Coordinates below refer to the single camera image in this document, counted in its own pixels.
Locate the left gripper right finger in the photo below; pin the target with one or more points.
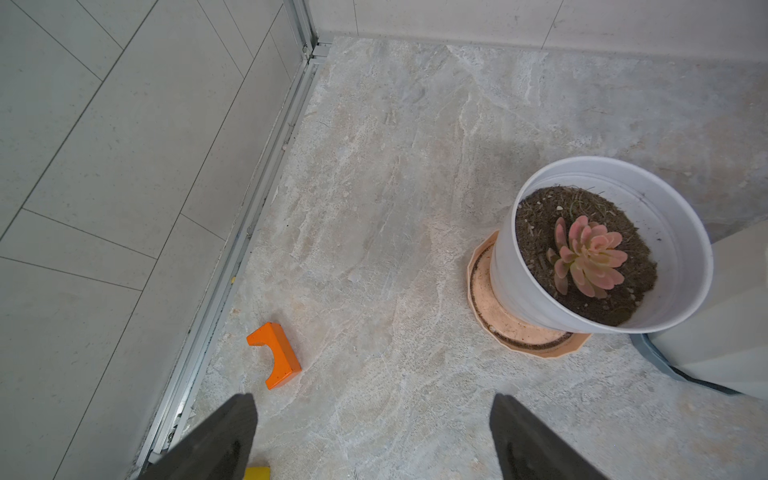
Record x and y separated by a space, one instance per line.
528 449

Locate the yellow plastic block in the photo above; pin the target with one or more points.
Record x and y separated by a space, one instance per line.
257 473

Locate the cream faceted plant pot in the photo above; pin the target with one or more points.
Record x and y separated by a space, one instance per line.
725 341

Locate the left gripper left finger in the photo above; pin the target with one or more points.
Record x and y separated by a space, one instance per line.
218 448

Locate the pink succulent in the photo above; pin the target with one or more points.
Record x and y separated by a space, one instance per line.
587 255

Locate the orange plastic block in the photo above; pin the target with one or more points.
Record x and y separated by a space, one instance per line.
285 362

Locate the peach pot saucer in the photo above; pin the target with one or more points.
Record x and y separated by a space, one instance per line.
505 328

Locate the white round plant pot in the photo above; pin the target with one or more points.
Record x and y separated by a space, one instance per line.
677 239

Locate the grey-blue pot saucer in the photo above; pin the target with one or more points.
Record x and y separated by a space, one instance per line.
650 352

